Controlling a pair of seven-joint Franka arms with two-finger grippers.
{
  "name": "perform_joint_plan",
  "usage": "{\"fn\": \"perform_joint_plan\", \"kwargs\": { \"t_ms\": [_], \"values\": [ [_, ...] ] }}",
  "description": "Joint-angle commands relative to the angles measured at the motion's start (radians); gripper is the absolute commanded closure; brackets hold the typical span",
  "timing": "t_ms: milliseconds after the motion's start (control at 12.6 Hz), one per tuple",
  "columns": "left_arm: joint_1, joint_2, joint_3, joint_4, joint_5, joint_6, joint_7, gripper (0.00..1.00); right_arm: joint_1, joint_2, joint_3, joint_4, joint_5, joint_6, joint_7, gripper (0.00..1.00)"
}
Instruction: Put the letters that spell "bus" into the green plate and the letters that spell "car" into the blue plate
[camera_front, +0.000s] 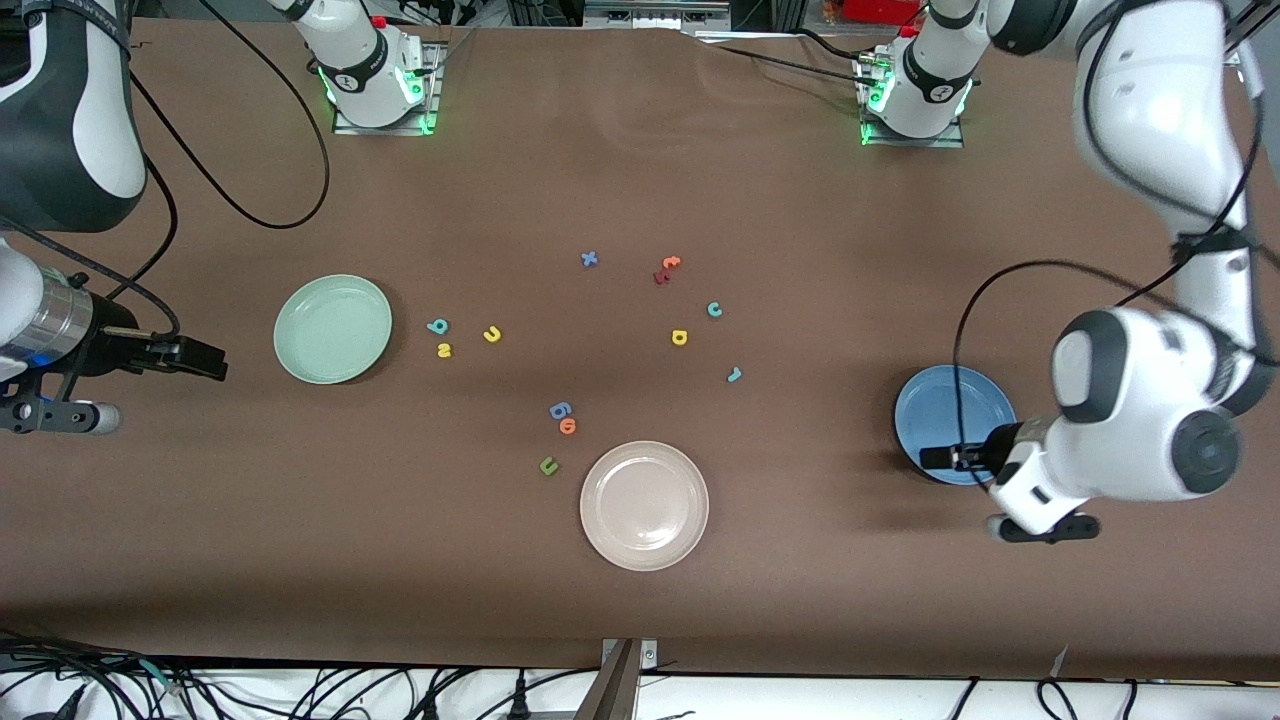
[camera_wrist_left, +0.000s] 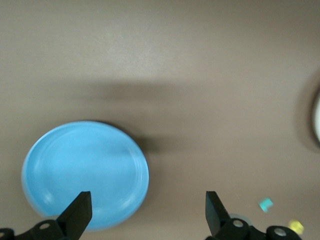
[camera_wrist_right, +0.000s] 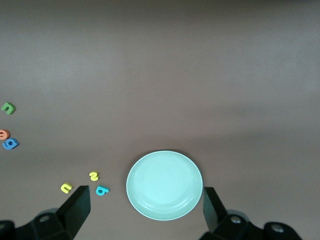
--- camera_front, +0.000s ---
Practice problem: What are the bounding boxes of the blue plate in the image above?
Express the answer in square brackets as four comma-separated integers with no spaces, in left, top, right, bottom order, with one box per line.
[893,364,1019,487]

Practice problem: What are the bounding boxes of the green plate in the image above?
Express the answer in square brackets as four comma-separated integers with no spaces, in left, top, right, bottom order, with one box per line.
[273,274,394,386]

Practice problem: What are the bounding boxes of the beige plate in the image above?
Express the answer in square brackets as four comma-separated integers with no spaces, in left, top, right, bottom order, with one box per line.
[579,440,711,572]

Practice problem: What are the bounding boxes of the grey aluminium beam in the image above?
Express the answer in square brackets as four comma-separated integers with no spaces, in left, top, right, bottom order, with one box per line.
[572,640,641,720]

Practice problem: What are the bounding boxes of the brown table cover sheet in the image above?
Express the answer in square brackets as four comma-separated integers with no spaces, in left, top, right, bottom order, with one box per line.
[0,18,1280,683]

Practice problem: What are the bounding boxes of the red box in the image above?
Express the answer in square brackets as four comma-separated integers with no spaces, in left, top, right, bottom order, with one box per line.
[843,0,926,25]

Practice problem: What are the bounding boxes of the grey metal rack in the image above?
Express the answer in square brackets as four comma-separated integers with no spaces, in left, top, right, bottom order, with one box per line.
[583,0,733,31]

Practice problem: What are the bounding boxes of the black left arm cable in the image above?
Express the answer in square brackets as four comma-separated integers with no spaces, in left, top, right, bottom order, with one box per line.
[953,0,1263,471]

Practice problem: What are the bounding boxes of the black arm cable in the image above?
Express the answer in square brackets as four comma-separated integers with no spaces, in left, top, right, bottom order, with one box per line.
[0,0,332,337]
[953,0,1263,471]

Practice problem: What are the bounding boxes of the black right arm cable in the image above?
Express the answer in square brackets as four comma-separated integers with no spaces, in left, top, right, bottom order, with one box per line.
[0,0,332,337]

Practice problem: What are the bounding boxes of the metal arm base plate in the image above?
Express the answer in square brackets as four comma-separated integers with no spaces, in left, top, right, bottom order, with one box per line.
[858,50,967,150]
[332,42,442,137]

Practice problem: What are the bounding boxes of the black cable on table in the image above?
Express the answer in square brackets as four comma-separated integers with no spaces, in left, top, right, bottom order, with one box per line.
[688,28,881,86]

